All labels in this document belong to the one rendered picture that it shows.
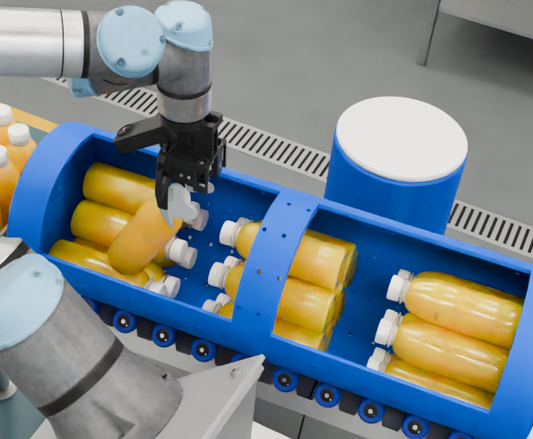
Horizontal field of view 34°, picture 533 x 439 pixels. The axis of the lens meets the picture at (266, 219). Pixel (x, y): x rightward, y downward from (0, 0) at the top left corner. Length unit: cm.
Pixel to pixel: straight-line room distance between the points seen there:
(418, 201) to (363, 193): 11
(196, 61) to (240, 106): 248
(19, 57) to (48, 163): 50
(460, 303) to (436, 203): 53
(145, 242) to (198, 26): 41
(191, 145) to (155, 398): 42
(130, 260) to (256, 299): 24
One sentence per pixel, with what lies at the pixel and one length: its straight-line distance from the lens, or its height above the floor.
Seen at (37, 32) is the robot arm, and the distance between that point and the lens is 98.
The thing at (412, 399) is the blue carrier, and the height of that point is 108.
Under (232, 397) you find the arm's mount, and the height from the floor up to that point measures 141.
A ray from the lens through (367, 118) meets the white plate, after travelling 189.
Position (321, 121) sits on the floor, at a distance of 358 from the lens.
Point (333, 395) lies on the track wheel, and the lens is 146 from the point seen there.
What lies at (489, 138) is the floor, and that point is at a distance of 368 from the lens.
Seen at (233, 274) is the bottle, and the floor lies 113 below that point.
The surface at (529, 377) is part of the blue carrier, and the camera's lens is 130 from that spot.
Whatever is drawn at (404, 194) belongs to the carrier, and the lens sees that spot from 178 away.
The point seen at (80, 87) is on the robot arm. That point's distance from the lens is 111.
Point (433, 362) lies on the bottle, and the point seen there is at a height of 111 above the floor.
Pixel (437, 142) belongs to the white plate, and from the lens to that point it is 187.
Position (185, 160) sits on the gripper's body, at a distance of 124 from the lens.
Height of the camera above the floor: 216
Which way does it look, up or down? 44 degrees down
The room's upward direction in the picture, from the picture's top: 6 degrees clockwise
